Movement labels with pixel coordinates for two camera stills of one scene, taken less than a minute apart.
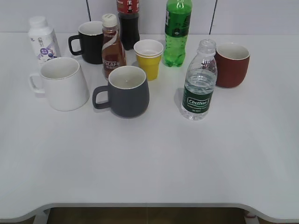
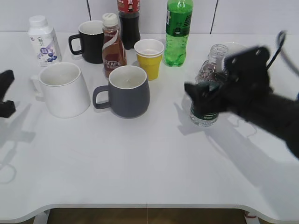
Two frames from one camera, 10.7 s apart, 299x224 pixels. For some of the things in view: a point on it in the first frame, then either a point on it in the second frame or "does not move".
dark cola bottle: (128, 15) does not move
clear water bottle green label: (200, 82) → (212, 69)
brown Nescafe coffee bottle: (113, 52) does not move
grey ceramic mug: (127, 94) does not move
